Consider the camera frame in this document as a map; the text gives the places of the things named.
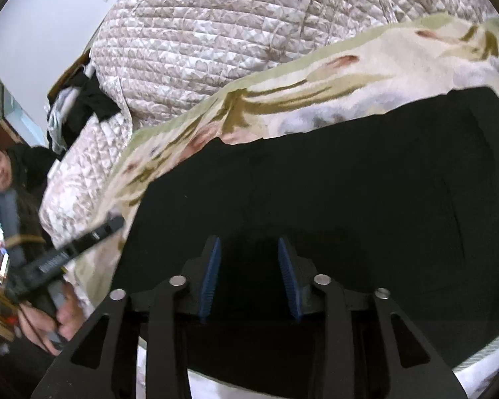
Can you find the glass window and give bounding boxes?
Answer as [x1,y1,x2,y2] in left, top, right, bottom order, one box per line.
[0,78,39,145]

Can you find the black garment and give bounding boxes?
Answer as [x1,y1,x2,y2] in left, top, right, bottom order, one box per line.
[67,70,122,144]

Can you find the person's left hand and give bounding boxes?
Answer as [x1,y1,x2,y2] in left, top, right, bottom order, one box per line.
[17,287,86,356]

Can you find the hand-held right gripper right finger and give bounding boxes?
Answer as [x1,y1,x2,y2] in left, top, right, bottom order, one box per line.
[277,236,468,399]

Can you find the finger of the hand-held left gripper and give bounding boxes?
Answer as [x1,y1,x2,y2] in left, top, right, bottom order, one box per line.
[69,215,125,255]

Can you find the person in dark jacket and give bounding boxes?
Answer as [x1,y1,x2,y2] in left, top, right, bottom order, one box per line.
[0,145,64,294]

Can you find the black pants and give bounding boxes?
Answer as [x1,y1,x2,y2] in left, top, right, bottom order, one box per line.
[112,85,499,387]

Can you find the wooden headboard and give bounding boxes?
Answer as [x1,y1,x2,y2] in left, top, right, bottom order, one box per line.
[47,46,95,100]

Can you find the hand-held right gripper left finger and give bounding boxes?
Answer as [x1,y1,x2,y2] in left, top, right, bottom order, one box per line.
[30,235,222,399]

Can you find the quilted floral bedspread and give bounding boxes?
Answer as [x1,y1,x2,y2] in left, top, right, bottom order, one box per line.
[39,0,499,247]

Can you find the floral fleece blanket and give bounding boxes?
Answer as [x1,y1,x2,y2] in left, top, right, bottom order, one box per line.
[67,12,499,399]

